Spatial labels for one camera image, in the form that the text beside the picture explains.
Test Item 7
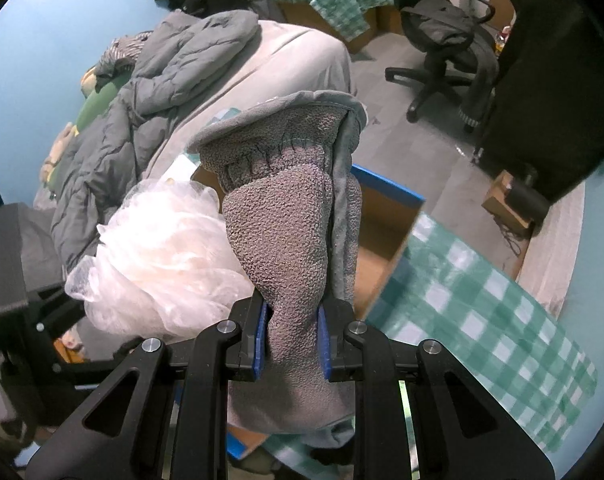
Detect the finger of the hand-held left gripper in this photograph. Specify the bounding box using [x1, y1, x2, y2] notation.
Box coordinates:
[56, 337, 148, 391]

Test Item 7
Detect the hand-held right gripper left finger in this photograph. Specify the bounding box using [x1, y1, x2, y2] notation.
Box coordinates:
[24, 294, 271, 480]

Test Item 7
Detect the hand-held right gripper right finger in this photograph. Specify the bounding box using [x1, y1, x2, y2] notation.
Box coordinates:
[317, 301, 557, 480]

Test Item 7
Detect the cardboard box with blue rim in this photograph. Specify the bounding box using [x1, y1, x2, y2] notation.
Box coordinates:
[189, 162, 426, 461]

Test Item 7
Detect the clear plastic bag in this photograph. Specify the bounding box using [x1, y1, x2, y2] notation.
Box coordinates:
[64, 177, 255, 338]

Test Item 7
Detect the grey fleece garment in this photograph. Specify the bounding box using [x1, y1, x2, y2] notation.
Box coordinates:
[187, 90, 370, 448]

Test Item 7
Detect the green checked plastic tablecloth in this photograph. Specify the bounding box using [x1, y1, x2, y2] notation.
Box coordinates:
[262, 212, 599, 480]

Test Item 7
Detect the green pillow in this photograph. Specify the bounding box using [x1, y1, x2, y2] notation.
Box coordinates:
[73, 80, 121, 132]

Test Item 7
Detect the small cardboard box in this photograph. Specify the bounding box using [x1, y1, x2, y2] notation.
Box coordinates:
[481, 170, 551, 239]

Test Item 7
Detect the striped cloth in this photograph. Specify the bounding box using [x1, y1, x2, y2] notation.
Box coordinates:
[98, 31, 153, 75]

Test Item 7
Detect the grey bed sheet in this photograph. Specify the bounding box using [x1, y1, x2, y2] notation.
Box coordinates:
[144, 20, 353, 188]

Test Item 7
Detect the black office chair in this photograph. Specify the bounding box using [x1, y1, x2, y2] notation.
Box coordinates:
[384, 0, 499, 123]

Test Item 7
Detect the wooden desk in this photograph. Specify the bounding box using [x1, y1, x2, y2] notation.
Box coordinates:
[276, 0, 400, 54]

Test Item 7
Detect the grey garment on chair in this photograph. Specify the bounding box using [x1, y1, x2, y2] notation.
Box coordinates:
[401, 0, 501, 132]

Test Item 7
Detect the black cabinet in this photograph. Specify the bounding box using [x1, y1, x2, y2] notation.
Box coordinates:
[473, 0, 604, 203]

